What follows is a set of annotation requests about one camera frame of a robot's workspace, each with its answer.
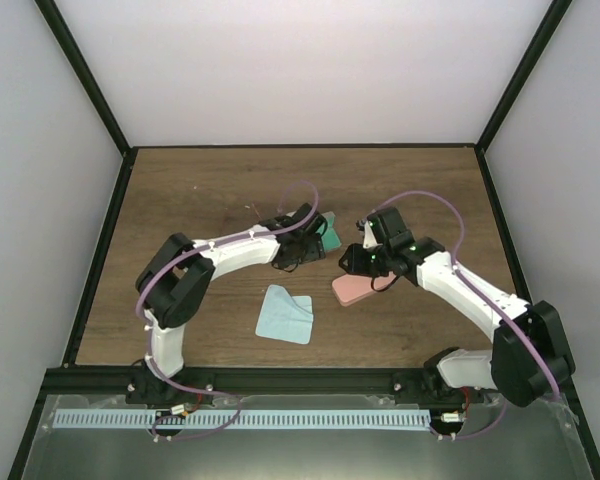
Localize grey glasses case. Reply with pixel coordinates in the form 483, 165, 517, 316
319, 211, 342, 253

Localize pink glasses case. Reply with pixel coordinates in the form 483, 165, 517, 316
331, 274, 396, 306

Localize blue cleaning cloth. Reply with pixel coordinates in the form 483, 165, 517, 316
255, 285, 314, 345

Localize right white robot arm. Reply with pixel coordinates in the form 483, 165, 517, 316
339, 207, 576, 407

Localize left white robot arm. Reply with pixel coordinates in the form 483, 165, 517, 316
127, 203, 328, 404

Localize orange sunglasses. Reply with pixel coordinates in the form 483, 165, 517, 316
225, 203, 263, 223

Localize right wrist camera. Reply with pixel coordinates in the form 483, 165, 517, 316
356, 220, 379, 251

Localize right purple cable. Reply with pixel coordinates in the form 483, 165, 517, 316
374, 191, 564, 444

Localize purple cable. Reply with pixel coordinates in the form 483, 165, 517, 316
134, 179, 323, 444
374, 191, 564, 444

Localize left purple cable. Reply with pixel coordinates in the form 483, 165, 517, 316
134, 179, 323, 444

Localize blue slotted cable duct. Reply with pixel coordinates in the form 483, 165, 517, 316
52, 409, 431, 431

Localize black aluminium frame rail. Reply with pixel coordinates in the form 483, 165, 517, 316
41, 366, 480, 406

